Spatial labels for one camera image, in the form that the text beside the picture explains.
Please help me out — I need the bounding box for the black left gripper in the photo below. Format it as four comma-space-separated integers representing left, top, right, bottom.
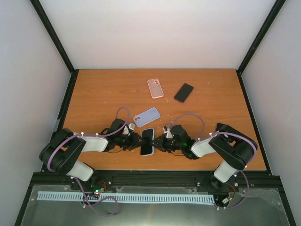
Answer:
116, 132, 146, 151

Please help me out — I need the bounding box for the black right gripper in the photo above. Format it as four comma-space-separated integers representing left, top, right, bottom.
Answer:
149, 134, 183, 153

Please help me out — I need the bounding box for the light blue phone case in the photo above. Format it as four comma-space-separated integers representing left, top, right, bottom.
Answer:
140, 128, 155, 156

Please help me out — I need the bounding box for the lavender phone case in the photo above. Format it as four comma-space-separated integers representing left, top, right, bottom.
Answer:
133, 107, 161, 128

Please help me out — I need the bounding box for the black smartphone dark blue edge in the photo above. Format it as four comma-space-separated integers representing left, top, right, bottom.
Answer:
215, 123, 224, 131

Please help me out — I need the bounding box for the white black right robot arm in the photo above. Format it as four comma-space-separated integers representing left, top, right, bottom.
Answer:
150, 123, 258, 183

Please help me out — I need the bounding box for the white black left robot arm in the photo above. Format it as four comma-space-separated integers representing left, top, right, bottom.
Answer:
39, 118, 145, 190

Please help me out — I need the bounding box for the pink phone case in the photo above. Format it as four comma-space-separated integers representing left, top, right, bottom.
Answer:
147, 78, 164, 99

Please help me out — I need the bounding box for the black smartphone red edge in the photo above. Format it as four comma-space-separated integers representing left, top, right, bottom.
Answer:
174, 83, 194, 103

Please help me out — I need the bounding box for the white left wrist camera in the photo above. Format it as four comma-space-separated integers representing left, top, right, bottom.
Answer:
122, 123, 135, 135

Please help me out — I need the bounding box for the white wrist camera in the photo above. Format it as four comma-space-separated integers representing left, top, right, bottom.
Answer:
163, 126, 173, 139
122, 123, 135, 135

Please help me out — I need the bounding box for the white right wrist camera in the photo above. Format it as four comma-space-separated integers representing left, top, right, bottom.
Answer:
163, 126, 173, 139

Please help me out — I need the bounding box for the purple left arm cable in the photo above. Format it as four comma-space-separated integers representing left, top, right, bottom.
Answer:
48, 107, 130, 216

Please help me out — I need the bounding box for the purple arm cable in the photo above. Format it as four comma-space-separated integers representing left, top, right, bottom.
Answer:
168, 113, 258, 210
48, 107, 130, 216

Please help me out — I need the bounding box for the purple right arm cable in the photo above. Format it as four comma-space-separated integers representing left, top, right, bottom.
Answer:
168, 113, 258, 210

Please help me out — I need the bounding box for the black aluminium frame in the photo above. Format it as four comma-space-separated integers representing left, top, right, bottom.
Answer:
15, 0, 296, 226

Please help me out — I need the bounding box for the light blue slotted cable duct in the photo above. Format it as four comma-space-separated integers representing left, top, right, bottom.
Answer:
36, 191, 214, 205

